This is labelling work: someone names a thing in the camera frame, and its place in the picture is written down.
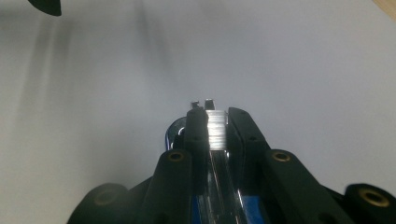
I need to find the blue stapler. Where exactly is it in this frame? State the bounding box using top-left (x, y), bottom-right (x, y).
top-left (163, 98), bottom-right (269, 224)

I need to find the wooden table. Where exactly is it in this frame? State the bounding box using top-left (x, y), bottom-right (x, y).
top-left (372, 0), bottom-right (396, 22)

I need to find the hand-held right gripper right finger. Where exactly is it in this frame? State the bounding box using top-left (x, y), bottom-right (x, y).
top-left (227, 106), bottom-right (356, 224)

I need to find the silver staple strip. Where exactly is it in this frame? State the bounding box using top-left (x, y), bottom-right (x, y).
top-left (205, 109), bottom-right (229, 151)

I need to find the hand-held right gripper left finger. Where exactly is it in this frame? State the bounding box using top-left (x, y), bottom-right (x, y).
top-left (144, 107), bottom-right (210, 224)

